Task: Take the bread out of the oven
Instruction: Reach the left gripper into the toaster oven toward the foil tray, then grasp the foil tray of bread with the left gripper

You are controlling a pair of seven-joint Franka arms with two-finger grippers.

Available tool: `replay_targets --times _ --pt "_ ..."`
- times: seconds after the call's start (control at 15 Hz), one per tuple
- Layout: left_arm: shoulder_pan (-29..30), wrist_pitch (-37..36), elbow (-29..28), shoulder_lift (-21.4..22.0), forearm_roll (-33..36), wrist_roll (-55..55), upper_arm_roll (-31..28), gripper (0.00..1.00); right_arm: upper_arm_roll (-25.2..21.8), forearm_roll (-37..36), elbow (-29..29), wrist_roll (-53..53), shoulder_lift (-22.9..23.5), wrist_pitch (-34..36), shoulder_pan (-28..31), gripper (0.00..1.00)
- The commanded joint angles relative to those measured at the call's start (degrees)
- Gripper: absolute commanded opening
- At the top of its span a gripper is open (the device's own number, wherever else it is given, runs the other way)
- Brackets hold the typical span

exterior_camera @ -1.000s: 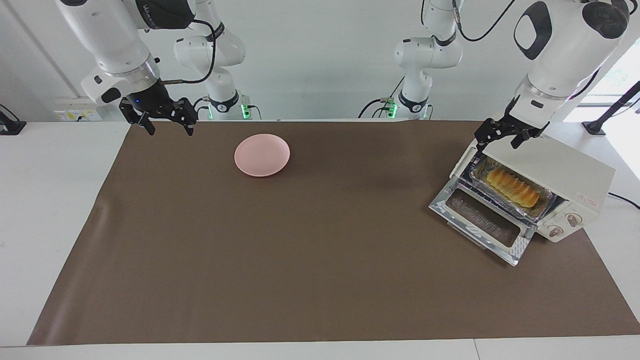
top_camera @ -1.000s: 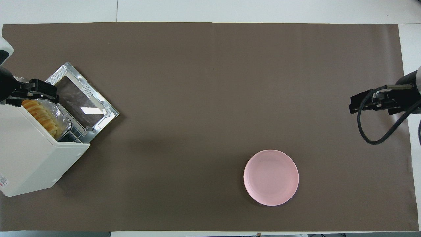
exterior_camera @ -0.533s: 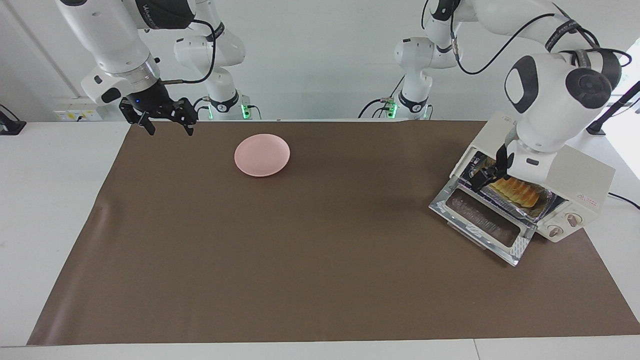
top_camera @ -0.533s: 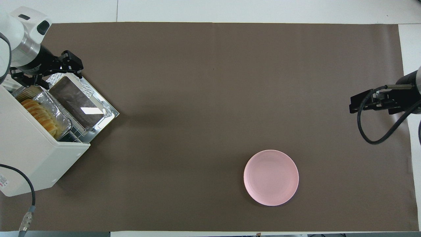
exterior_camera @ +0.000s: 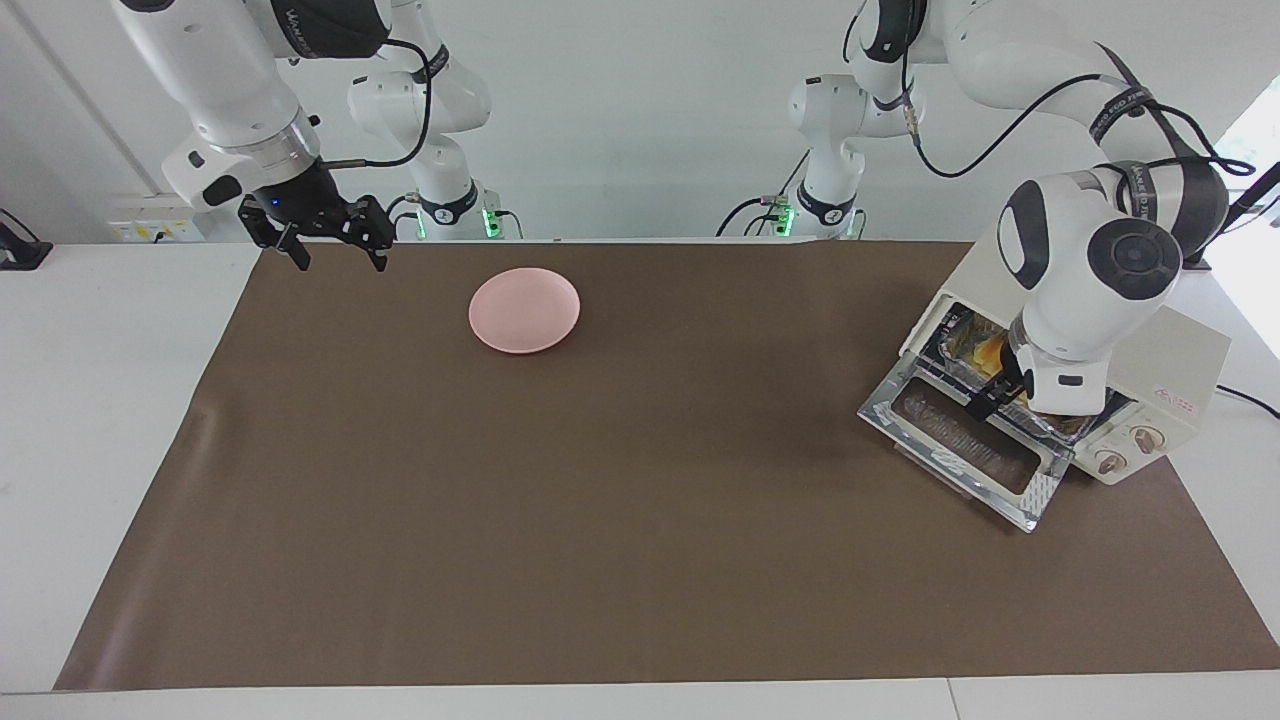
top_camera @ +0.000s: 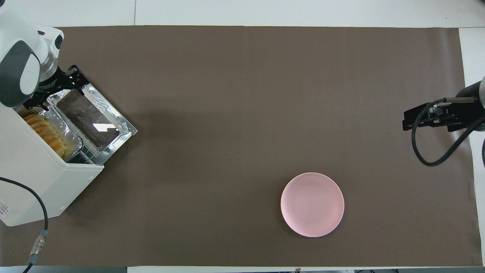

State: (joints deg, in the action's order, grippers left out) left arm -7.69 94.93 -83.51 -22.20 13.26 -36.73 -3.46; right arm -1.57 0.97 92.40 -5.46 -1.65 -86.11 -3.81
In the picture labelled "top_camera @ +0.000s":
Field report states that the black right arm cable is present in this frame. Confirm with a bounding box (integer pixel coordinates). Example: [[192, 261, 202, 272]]
[[411, 98, 485, 167]]

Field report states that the cream toaster oven body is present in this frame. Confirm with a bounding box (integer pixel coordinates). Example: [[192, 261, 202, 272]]
[[0, 106, 105, 227]]

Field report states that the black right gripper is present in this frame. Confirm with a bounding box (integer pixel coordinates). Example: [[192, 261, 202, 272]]
[[402, 78, 485, 132]]

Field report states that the pink round plate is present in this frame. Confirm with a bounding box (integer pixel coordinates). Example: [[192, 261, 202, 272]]
[[280, 173, 345, 238]]

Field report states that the silver glass oven door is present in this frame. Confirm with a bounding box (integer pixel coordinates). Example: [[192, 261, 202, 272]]
[[47, 82, 138, 166]]

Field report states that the wire oven rack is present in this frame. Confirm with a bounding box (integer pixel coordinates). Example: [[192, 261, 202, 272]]
[[68, 146, 95, 165]]

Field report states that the sliced golden bread loaf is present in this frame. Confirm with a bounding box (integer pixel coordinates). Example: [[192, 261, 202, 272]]
[[23, 114, 67, 158]]

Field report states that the left arm cable with connector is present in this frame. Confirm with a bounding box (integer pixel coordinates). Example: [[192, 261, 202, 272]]
[[0, 176, 50, 273]]

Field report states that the brown table mat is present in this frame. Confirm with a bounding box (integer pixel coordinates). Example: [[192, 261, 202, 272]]
[[0, 26, 483, 268]]

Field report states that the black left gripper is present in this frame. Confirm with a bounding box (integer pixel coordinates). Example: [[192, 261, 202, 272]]
[[22, 65, 90, 111]]

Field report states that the aluminium foil tray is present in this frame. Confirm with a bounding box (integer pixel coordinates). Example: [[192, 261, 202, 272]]
[[40, 97, 84, 162]]

